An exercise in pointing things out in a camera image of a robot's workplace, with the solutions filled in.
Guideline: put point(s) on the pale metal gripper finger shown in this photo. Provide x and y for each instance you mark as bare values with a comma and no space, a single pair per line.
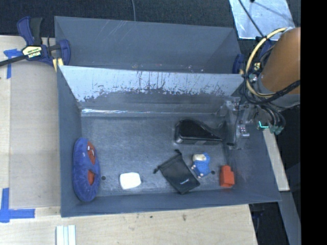
235,136
230,110

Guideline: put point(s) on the black wedge-shaped case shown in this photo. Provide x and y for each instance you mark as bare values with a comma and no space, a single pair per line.
194,133

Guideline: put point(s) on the red-orange toy block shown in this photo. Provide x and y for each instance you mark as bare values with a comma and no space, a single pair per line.
227,177

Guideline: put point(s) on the blue toy figure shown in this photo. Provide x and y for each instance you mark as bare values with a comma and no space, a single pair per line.
201,165

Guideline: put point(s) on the grey metal bin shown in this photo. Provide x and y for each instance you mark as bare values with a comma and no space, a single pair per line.
143,126

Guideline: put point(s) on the white sponge block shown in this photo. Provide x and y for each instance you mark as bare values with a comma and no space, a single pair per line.
130,180

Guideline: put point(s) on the blue and red plush toy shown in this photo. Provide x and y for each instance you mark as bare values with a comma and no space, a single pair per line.
81,172

